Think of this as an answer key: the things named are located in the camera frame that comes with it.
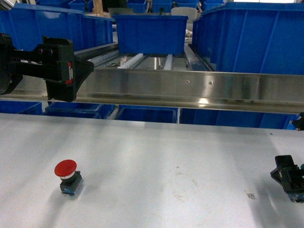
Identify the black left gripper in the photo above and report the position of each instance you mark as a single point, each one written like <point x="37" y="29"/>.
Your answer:
<point x="64" y="70"/>

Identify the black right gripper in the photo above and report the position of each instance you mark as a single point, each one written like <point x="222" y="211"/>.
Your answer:
<point x="288" y="175"/>

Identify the green push button switch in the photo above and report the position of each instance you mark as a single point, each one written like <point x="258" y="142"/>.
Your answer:
<point x="299" y="193"/>

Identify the red mushroom push button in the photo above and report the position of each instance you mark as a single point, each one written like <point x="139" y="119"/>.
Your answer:
<point x="72" y="182"/>

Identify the blue bin centre upper shelf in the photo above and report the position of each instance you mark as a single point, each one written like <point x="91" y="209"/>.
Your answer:
<point x="151" y="34"/>

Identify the large blue bin left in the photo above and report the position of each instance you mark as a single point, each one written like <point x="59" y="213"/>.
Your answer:
<point x="27" y="24"/>

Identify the large blue bin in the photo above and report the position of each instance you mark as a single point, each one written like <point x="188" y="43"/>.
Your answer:
<point x="248" y="37"/>
<point x="27" y="24"/>

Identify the large blue bin right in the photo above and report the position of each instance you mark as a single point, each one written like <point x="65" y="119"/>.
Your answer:
<point x="248" y="37"/>

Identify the blue bin under rail left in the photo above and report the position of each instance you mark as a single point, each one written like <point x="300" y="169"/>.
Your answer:
<point x="21" y="107"/>

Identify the blue bin under rail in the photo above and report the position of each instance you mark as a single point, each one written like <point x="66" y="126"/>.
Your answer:
<point x="237" y="118"/>
<point x="21" y="107"/>
<point x="148" y="115"/>

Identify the blue bin under rail right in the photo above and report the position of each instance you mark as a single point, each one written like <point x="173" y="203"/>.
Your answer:
<point x="237" y="118"/>

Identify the stainless steel shelf rail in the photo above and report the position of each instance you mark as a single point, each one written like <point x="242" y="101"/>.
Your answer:
<point x="195" y="89"/>

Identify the blue bin under rail centre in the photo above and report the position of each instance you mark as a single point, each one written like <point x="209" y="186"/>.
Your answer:
<point x="148" y="115"/>

